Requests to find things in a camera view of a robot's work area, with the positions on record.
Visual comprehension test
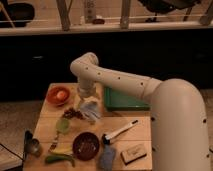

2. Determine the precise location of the dark grapes bunch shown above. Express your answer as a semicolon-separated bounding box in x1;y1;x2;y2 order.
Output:
62;108;84;120

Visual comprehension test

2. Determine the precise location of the green tray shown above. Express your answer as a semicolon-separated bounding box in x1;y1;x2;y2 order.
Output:
104;87;150;111

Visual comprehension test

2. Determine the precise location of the egg in bowl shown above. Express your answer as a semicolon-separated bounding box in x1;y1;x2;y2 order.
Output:
56;91;65;100

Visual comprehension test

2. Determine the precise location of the green chili pepper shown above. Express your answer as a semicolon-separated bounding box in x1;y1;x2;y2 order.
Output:
45;155;75;166

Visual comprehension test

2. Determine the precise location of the orange bowl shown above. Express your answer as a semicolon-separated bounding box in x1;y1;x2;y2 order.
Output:
46;86;70;106

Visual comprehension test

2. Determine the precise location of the black office chair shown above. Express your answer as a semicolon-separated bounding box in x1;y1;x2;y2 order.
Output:
138;0;201;23

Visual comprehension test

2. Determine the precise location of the light blue towel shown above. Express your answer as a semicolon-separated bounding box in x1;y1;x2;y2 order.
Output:
79;101;101;121

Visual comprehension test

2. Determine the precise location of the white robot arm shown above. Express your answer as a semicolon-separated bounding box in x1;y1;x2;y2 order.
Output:
70;52;211;171

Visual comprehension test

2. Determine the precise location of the dark brown bowl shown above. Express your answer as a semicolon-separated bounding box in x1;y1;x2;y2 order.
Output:
72;132;100;161

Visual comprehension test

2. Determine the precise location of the green plastic spoon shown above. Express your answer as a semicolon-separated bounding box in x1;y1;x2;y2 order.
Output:
49;117;70;150

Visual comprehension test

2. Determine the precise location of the white handled brush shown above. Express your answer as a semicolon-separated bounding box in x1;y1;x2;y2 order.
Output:
102;120;138;145

